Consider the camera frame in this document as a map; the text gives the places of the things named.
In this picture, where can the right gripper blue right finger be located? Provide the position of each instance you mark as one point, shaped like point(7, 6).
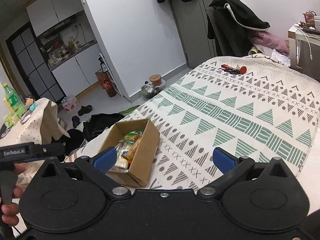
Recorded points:
point(223, 160)

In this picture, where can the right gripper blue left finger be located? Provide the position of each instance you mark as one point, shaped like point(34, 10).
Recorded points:
point(105, 160)

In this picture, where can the white clear snack packet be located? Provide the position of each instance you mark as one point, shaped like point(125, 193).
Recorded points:
point(121, 164)

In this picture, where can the orange cracker packet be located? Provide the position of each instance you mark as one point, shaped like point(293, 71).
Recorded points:
point(131, 153)

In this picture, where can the green snack packet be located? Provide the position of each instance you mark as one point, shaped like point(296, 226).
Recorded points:
point(133, 136)

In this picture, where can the person's left hand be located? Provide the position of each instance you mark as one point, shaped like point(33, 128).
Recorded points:
point(10, 211)

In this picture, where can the black clothes pile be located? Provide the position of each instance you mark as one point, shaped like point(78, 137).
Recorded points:
point(91, 128)

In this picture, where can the brown cardboard box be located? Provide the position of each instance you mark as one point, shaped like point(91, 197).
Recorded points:
point(142, 156)

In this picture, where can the dotted cloth covered table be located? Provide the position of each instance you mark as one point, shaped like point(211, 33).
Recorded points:
point(41, 128)

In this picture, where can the green plastic bottle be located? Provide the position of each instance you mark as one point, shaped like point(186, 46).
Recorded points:
point(14, 100)

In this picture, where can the black slipper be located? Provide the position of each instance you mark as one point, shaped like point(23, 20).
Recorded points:
point(85, 110)

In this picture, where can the small cartoon figurine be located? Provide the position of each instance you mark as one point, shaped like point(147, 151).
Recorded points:
point(30, 102)

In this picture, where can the patterned white green bedspread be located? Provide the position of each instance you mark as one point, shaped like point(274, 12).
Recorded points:
point(270, 111)

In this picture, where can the water bottle pack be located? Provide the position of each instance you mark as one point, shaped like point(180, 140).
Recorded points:
point(69, 103)

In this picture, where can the white kitchen cabinets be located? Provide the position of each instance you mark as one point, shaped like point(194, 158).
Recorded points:
point(68, 43)

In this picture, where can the red black key bunch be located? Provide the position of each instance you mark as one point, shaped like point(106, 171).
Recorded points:
point(235, 71)

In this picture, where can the brown lidded pot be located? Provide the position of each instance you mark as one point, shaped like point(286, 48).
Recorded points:
point(156, 79)

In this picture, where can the pink clothing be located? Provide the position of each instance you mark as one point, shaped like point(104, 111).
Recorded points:
point(269, 40)

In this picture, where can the black jacket on chair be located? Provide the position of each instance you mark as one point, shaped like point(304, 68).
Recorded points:
point(230, 24)

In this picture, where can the white desk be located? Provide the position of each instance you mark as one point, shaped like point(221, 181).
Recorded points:
point(304, 50)

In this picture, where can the grey door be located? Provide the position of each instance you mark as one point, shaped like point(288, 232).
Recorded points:
point(192, 25)

